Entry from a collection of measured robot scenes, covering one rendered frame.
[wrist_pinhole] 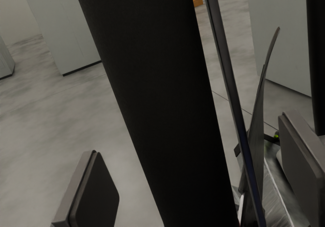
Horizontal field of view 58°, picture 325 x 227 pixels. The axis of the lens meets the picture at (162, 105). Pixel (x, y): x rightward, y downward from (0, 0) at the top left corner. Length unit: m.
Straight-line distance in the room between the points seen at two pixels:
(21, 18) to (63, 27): 6.74
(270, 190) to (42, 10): 5.24
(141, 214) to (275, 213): 1.72
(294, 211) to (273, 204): 0.04
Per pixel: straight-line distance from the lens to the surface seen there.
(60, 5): 5.58
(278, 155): 0.66
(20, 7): 12.26
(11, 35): 12.38
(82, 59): 5.74
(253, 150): 0.43
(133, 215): 2.24
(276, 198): 0.57
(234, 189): 0.67
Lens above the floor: 1.56
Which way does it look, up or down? 27 degrees down
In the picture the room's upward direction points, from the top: 17 degrees counter-clockwise
